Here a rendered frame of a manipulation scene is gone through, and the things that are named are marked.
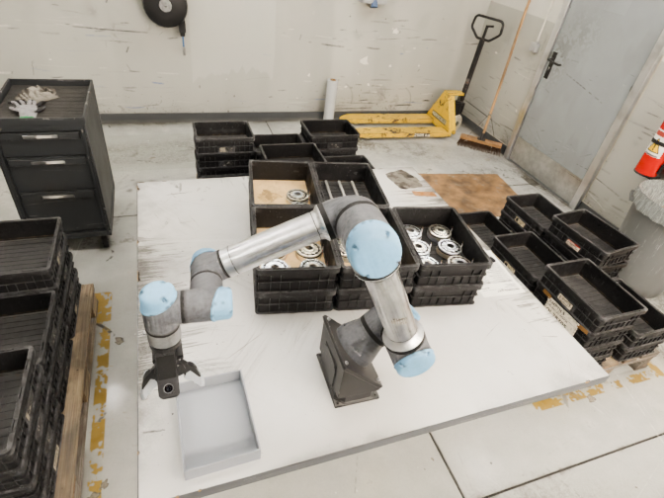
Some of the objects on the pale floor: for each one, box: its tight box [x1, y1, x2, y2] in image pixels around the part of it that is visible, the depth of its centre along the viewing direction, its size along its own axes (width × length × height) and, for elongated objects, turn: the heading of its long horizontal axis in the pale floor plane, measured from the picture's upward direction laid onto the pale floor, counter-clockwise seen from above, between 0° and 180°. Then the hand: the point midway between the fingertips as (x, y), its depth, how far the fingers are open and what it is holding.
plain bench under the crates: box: [137, 167, 610, 498], centre depth 213 cm, size 160×160×70 cm
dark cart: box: [0, 78, 115, 248], centre depth 271 cm, size 60×45×90 cm
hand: (174, 394), depth 113 cm, fingers open, 14 cm apart
